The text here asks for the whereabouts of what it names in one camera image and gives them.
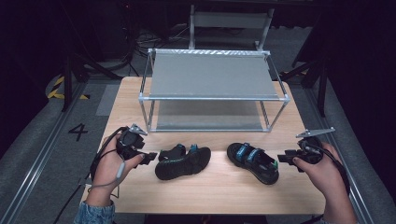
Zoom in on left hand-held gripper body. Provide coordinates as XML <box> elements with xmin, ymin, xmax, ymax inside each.
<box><xmin>116</xmin><ymin>123</ymin><xmax>149</xmax><ymax>161</ymax></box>

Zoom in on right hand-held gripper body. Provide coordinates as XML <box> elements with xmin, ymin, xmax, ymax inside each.
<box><xmin>294</xmin><ymin>126</ymin><xmax>336</xmax><ymax>174</ymax></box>

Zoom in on black sandal blue straps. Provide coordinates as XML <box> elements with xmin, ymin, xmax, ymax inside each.
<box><xmin>154</xmin><ymin>143</ymin><xmax>212</xmax><ymax>181</ymax></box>
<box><xmin>226</xmin><ymin>142</ymin><xmax>280</xmax><ymax>186</ymax></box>

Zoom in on grey two-tier shoe rack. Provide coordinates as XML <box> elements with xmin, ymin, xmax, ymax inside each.
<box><xmin>137</xmin><ymin>48</ymin><xmax>291</xmax><ymax>133</ymax></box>

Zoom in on person's right hand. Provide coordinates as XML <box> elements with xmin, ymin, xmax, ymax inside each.
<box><xmin>291</xmin><ymin>141</ymin><xmax>344</xmax><ymax>202</ymax></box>

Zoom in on person's left hand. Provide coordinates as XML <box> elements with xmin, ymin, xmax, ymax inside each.
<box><xmin>90</xmin><ymin>133</ymin><xmax>146</xmax><ymax>200</ymax></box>

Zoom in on black tripod stand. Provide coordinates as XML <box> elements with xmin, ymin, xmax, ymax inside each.
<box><xmin>60</xmin><ymin>50</ymin><xmax>123</xmax><ymax>114</ymax></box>
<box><xmin>279</xmin><ymin>55</ymin><xmax>329</xmax><ymax>119</ymax></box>

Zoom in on thin grey cable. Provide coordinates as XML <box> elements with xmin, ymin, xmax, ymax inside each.
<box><xmin>87</xmin><ymin>148</ymin><xmax>127</xmax><ymax>192</ymax></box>

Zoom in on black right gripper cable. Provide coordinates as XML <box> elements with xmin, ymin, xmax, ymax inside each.
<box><xmin>305</xmin><ymin>144</ymin><xmax>352</xmax><ymax>198</ymax></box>

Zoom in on metal floor rail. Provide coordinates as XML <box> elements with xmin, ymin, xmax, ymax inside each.
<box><xmin>0</xmin><ymin>81</ymin><xmax>89</xmax><ymax>224</ymax></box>
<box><xmin>302</xmin><ymin>87</ymin><xmax>375</xmax><ymax>224</ymax></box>

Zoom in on bundle of floor cables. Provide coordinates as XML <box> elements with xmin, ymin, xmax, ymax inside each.
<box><xmin>122</xmin><ymin>21</ymin><xmax>191</xmax><ymax>70</ymax></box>

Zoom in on grey metal frame stand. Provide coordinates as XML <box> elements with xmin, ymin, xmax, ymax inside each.
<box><xmin>188</xmin><ymin>4</ymin><xmax>276</xmax><ymax>52</ymax></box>

